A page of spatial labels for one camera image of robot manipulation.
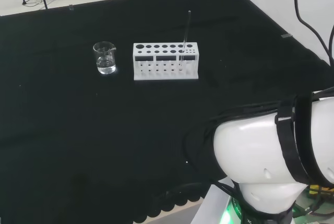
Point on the white test tube rack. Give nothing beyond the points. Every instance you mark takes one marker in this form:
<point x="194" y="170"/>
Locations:
<point x="161" y="73"/>

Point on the clear glass rod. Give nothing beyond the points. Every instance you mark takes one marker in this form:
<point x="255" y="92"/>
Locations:
<point x="186" y="30"/>

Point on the clear glass beaker with water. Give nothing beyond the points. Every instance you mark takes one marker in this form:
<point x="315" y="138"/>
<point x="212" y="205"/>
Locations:
<point x="105" y="59"/>

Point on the black bench cloth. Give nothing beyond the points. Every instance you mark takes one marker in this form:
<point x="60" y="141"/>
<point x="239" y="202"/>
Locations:
<point x="78" y="130"/>

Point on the clear tape strip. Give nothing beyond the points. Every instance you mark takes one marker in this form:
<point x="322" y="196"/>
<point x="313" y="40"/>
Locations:
<point x="286" y="36"/>
<point x="70" y="7"/>

